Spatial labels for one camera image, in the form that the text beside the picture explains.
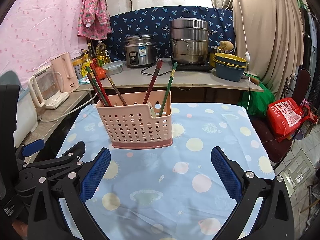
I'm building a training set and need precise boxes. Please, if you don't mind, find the pink floral garment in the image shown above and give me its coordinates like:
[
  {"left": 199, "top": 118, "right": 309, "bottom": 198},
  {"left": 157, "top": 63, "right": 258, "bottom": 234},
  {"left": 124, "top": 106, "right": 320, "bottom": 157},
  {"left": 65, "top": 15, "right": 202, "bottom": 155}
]
[{"left": 76, "top": 0, "right": 112, "bottom": 40}]

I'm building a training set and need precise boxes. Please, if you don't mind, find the pink dotted sheet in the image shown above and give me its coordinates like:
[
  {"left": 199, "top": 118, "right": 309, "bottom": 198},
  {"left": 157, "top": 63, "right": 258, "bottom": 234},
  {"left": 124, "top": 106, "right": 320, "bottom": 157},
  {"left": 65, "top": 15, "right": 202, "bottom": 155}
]
[{"left": 0, "top": 0, "right": 88, "bottom": 85}]

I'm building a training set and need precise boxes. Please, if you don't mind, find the white kettle cable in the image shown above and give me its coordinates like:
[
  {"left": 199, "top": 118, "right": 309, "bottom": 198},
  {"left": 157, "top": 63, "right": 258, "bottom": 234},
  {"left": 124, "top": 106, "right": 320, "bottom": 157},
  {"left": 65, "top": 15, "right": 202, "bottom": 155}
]
[{"left": 37, "top": 102, "right": 97, "bottom": 123}]

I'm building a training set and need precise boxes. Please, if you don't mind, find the blue rectangular tub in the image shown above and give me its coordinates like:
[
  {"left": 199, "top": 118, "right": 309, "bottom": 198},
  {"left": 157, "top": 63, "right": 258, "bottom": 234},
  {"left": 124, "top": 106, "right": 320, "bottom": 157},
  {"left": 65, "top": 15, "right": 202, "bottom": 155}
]
[{"left": 215, "top": 62, "right": 247, "bottom": 82}]

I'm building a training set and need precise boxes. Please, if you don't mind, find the dark maroon chopstick brown end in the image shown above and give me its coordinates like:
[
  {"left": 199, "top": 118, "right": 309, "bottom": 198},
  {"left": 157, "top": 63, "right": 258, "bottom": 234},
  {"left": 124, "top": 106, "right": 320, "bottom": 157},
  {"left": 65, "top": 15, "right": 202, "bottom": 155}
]
[{"left": 146, "top": 59, "right": 164, "bottom": 105}]

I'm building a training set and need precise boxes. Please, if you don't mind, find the pink perforated utensil holder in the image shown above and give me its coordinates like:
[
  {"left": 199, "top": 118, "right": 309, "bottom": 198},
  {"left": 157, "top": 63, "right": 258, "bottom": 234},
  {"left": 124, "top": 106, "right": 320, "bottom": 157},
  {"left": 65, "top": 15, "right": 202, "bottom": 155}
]
[{"left": 95, "top": 90, "right": 173, "bottom": 148}]

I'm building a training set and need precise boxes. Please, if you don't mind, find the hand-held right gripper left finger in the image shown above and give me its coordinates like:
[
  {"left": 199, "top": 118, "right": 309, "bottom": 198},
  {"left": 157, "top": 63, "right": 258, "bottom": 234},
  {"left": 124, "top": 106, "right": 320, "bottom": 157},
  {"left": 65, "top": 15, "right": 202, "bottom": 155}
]
[{"left": 27, "top": 147, "right": 112, "bottom": 240}]

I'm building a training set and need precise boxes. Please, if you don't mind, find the yellow tin can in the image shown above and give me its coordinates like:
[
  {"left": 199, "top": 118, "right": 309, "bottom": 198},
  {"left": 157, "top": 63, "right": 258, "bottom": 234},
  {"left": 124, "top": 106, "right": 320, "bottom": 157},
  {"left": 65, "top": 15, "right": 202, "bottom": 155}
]
[{"left": 72, "top": 57, "right": 93, "bottom": 80}]

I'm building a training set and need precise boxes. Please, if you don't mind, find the maroon chopstick gold patterned end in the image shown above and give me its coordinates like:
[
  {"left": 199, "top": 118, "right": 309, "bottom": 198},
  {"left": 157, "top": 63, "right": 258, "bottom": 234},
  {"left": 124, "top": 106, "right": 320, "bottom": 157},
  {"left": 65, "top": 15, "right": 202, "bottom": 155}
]
[{"left": 86, "top": 67, "right": 107, "bottom": 107}]

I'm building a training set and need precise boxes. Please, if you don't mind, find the black induction cooker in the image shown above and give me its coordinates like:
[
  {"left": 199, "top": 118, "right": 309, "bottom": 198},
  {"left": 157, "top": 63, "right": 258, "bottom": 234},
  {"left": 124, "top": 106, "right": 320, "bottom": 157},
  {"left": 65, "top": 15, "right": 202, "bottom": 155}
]
[{"left": 160, "top": 61, "right": 214, "bottom": 72}]

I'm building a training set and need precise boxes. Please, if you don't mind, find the red tomato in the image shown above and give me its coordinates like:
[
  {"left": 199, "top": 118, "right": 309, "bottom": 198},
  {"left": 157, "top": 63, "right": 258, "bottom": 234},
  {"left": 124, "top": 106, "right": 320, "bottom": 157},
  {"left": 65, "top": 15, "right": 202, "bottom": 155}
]
[{"left": 94, "top": 66, "right": 107, "bottom": 80}]

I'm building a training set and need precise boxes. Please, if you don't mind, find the yellow cooking oil bottle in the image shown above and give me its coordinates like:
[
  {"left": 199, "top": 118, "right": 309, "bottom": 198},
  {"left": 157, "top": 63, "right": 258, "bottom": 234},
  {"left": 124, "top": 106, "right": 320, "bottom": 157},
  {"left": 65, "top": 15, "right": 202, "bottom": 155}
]
[{"left": 96, "top": 40, "right": 111, "bottom": 67}]

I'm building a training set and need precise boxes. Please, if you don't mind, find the navy leaf-print cloth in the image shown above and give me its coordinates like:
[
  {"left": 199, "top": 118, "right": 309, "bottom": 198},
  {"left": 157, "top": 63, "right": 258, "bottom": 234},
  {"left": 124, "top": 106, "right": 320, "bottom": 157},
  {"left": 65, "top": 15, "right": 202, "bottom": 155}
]
[{"left": 109, "top": 5, "right": 235, "bottom": 62}]

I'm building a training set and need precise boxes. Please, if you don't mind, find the clear food container blue lid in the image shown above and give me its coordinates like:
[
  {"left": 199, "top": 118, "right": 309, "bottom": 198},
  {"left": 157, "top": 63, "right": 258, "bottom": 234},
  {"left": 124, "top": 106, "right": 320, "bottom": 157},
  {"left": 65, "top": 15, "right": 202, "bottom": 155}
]
[{"left": 103, "top": 60, "right": 123, "bottom": 75}]

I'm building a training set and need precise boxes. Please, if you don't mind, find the bright red chopstick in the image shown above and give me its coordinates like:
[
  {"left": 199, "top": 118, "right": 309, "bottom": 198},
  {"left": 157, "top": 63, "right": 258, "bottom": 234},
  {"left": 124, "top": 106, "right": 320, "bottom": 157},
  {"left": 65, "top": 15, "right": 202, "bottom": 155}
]
[{"left": 90, "top": 63, "right": 112, "bottom": 107}]

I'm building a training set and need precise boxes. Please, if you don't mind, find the red plastic bag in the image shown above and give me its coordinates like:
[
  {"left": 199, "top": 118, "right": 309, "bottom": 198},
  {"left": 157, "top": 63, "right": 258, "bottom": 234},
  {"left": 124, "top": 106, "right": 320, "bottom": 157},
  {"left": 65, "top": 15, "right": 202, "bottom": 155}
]
[{"left": 266, "top": 97, "right": 312, "bottom": 137}]

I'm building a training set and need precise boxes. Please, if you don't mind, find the red chopstick striped end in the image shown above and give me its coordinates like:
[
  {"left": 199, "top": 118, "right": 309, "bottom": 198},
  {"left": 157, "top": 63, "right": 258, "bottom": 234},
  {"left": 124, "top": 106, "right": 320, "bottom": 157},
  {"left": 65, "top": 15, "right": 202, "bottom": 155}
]
[{"left": 143, "top": 59, "right": 160, "bottom": 104}]

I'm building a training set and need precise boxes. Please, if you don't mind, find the steel rice cooker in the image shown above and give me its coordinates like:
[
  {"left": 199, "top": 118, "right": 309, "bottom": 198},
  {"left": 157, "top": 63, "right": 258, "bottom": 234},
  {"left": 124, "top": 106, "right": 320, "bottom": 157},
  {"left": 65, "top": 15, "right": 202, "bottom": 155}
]
[{"left": 124, "top": 34, "right": 158, "bottom": 68}]

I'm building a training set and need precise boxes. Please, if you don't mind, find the dark metal chair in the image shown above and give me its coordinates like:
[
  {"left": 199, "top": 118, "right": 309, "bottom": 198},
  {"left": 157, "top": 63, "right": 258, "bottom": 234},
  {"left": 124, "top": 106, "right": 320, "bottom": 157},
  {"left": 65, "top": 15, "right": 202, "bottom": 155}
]
[{"left": 250, "top": 69, "right": 315, "bottom": 163}]

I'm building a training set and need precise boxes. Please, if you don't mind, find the pink electric kettle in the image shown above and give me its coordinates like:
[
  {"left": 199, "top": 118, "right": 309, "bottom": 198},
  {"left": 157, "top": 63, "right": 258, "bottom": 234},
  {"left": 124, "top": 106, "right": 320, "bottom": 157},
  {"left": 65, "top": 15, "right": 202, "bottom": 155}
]
[{"left": 51, "top": 52, "right": 80, "bottom": 93}]

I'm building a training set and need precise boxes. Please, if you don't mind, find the dark red gold-banded chopstick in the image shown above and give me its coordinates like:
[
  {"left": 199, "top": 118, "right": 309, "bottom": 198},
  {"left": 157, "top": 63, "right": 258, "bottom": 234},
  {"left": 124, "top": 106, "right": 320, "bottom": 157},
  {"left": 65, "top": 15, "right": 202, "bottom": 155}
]
[{"left": 89, "top": 66, "right": 109, "bottom": 107}]

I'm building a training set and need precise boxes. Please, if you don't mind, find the white cable with switch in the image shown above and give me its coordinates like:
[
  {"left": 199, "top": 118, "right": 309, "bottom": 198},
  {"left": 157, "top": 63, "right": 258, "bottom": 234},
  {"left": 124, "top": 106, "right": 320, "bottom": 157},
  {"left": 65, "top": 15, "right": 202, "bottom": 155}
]
[{"left": 235, "top": 0, "right": 252, "bottom": 113}]

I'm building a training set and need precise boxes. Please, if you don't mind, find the white glass electric kettle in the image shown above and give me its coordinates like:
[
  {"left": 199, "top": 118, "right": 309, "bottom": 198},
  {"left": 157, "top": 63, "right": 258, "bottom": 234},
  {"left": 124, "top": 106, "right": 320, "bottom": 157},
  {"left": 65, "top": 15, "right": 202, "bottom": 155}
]
[{"left": 28, "top": 65, "right": 70, "bottom": 110}]

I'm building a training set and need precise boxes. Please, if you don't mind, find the grey countertop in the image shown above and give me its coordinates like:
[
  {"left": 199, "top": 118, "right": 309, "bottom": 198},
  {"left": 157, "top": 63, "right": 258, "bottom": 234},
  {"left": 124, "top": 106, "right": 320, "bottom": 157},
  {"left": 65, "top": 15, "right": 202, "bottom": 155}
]
[{"left": 99, "top": 64, "right": 265, "bottom": 92}]

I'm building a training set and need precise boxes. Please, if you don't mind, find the blue bowl yellow inside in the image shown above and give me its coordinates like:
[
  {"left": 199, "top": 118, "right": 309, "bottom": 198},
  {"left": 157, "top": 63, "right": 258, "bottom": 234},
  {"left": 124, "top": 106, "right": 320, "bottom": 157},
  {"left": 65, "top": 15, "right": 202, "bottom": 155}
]
[{"left": 213, "top": 52, "right": 248, "bottom": 68}]

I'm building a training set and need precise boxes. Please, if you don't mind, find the beige curtain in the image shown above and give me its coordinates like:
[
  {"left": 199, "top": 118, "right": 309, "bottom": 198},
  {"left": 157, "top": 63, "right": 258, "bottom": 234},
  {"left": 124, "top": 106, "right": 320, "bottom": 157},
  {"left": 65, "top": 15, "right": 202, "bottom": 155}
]
[{"left": 210, "top": 0, "right": 308, "bottom": 100}]

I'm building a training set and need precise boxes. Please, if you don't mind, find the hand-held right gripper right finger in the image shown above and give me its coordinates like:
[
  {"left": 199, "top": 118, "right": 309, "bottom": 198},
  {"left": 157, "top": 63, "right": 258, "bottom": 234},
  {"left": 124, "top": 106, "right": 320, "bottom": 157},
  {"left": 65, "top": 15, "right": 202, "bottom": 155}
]
[{"left": 211, "top": 146, "right": 294, "bottom": 240}]

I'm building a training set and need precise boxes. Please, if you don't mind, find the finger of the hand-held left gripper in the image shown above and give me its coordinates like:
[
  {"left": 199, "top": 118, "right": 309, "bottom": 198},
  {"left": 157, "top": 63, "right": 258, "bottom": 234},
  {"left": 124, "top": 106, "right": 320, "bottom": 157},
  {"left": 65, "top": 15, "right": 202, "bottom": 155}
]
[
  {"left": 15, "top": 138, "right": 46, "bottom": 166},
  {"left": 22, "top": 141, "right": 87, "bottom": 178}
]

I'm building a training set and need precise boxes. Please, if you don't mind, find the green chopstick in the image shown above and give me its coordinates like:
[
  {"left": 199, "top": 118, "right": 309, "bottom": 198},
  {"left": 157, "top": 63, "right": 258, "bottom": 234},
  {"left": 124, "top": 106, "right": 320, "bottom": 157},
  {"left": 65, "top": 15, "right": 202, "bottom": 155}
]
[{"left": 159, "top": 62, "right": 178, "bottom": 117}]

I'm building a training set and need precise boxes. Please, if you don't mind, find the black power cord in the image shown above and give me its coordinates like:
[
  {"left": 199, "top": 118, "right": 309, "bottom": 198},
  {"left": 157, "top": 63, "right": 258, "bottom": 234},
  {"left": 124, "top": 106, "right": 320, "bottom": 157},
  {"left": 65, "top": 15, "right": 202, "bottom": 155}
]
[{"left": 140, "top": 54, "right": 173, "bottom": 77}]

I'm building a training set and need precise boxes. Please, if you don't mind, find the dark sauce bottle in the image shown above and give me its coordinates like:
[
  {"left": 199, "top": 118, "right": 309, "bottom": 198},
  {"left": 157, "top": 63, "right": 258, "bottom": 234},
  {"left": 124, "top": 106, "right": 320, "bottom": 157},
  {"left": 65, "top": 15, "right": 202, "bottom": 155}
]
[{"left": 87, "top": 39, "right": 97, "bottom": 61}]

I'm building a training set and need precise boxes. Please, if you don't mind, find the brown loofah sponge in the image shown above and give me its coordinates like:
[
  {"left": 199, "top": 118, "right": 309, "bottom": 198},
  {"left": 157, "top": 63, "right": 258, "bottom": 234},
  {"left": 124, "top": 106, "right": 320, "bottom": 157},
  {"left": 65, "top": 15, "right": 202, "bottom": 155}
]
[{"left": 219, "top": 41, "right": 234, "bottom": 52}]

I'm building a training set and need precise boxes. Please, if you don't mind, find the green plastic bag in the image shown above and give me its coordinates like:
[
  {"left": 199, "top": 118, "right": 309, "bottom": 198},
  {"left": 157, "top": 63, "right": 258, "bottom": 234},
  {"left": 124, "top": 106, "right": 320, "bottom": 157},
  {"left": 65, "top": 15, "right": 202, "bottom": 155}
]
[{"left": 237, "top": 75, "right": 274, "bottom": 117}]

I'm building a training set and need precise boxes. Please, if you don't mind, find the stainless steel steamer pot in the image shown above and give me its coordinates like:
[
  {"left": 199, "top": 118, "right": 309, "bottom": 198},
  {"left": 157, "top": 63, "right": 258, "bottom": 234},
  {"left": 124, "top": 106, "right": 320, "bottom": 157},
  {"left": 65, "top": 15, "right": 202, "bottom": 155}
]
[{"left": 162, "top": 17, "right": 218, "bottom": 65}]

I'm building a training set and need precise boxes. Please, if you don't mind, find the blue planet-print tablecloth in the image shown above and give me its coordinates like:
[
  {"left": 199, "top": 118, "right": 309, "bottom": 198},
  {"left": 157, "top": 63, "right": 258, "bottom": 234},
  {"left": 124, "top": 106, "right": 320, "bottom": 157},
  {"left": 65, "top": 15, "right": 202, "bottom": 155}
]
[{"left": 55, "top": 101, "right": 275, "bottom": 240}]

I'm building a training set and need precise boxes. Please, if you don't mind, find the brown gold-banded chopstick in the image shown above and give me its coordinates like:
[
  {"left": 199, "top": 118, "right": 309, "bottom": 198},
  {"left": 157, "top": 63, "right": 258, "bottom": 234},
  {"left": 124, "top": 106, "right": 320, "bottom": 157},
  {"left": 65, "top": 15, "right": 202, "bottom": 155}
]
[{"left": 106, "top": 74, "right": 127, "bottom": 105}]

